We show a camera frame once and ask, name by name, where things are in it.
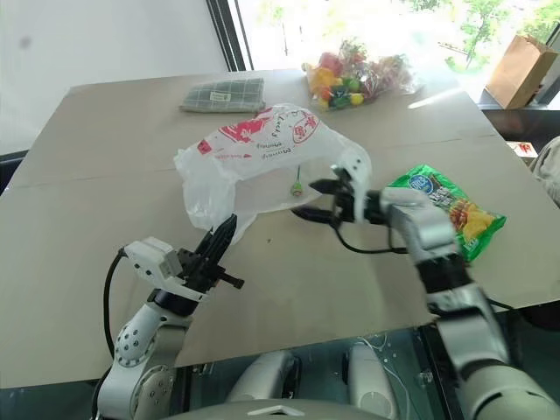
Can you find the red white printed box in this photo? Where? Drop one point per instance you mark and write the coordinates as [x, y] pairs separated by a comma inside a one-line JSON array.
[[522, 149]]

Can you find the green lollipop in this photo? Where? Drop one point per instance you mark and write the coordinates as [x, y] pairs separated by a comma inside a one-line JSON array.
[[297, 189]]

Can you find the white right robot thigh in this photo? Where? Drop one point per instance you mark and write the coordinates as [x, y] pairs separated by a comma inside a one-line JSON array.
[[371, 380]]

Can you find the black window frame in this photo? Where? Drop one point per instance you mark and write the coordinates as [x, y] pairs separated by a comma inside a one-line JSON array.
[[238, 35]]

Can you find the brown paper bag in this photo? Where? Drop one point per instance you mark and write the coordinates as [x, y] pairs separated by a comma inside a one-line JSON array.
[[518, 72]]

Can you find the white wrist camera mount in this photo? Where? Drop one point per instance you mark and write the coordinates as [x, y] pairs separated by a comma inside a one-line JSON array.
[[149, 259], [359, 175]]

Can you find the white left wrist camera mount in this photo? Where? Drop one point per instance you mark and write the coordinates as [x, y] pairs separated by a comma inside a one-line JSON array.
[[149, 259]]

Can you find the white robot thigh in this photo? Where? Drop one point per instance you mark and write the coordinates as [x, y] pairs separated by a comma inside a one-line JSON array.
[[262, 376], [371, 380]]

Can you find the dark rounded robot torso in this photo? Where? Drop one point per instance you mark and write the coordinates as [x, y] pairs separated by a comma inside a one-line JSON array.
[[271, 411]]

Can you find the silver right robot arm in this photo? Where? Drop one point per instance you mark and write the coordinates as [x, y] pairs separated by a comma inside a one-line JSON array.
[[431, 225]]

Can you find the grey white cloth bundle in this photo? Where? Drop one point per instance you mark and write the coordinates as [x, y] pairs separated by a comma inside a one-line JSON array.
[[548, 164]]

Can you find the white left robot thigh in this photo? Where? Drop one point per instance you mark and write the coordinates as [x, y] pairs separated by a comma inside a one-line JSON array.
[[262, 376]]

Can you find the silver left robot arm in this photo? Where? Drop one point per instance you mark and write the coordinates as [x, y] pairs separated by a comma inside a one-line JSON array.
[[131, 338]]

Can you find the white red-printed plastic bag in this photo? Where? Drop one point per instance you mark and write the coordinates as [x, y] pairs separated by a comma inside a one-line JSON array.
[[262, 144]]

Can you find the green plaid folded cloth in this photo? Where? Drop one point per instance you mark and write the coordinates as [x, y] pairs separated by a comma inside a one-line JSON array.
[[225, 94]]

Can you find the brown cardboard table cover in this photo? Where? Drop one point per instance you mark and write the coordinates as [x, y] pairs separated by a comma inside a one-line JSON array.
[[109, 175]]

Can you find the green chips bag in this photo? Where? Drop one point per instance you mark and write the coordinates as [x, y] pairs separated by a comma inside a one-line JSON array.
[[477, 219]]

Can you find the clear bag of colourful toys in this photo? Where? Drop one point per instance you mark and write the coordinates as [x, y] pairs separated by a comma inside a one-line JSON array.
[[350, 83]]

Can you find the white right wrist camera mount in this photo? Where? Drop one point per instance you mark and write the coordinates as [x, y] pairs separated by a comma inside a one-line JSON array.
[[359, 175]]

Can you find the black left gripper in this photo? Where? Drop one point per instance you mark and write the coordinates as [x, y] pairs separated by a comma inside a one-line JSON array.
[[199, 273]]

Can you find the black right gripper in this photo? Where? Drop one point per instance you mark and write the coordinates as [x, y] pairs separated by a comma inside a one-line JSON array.
[[343, 203]]

